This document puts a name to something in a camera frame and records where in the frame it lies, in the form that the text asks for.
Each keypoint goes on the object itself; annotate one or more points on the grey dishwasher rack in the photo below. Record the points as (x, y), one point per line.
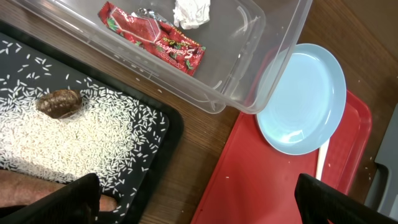
(382, 195)

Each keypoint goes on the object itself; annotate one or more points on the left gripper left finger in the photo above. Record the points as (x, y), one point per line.
(77, 202)

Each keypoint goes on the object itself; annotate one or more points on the black plastic tray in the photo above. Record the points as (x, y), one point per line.
(168, 146)

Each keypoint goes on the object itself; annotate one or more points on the brown food scrap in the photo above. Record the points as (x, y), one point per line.
(60, 104)

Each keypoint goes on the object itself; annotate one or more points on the white plastic spoon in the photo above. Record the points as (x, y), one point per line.
(322, 152)

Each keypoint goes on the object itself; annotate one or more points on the orange carrot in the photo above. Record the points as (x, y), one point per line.
(19, 189)

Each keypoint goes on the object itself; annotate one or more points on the red serving tray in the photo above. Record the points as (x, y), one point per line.
(254, 183)

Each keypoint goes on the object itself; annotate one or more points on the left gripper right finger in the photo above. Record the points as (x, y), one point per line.
(319, 203)

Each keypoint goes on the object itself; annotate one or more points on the clear plastic waste bin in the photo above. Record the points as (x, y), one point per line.
(247, 47)

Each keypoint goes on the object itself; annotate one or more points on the red snack wrapper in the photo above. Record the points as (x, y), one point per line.
(157, 36)

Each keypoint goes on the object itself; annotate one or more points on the white rice pile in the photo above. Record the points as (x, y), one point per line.
(93, 133)

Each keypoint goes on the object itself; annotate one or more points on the white napkin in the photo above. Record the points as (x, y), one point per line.
(191, 14)

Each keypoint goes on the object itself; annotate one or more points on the light blue plate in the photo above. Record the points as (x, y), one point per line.
(307, 104)

